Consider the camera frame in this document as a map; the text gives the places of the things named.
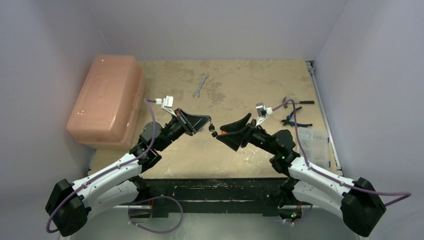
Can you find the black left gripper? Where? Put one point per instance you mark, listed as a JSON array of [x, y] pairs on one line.
[[190, 124]]

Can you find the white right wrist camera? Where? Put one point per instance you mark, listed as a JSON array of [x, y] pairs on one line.
[[263, 112]]

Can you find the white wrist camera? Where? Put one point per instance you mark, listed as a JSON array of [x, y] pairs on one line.
[[166, 104], [263, 112]]

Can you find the black key bunch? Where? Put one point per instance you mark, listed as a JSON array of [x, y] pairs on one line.
[[212, 129]]

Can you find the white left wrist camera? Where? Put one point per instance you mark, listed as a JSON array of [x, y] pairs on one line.
[[166, 104]]

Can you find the blue-handled pliers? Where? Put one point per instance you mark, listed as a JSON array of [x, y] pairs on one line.
[[291, 119]]

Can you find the silver open-end wrench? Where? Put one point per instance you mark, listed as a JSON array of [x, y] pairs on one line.
[[196, 94]]

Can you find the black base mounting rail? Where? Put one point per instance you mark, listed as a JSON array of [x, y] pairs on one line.
[[260, 195]]

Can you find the clear plastic screw organizer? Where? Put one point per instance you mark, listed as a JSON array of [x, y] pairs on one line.
[[316, 146]]

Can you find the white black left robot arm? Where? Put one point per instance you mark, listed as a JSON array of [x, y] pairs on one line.
[[72, 204]]

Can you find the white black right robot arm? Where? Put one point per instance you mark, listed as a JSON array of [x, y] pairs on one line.
[[354, 201]]

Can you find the small black-handled hammer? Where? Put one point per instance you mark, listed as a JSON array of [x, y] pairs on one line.
[[305, 102]]

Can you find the pink translucent plastic box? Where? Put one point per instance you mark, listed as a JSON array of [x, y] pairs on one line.
[[106, 111]]

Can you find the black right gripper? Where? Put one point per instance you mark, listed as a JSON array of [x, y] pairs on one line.
[[247, 134]]

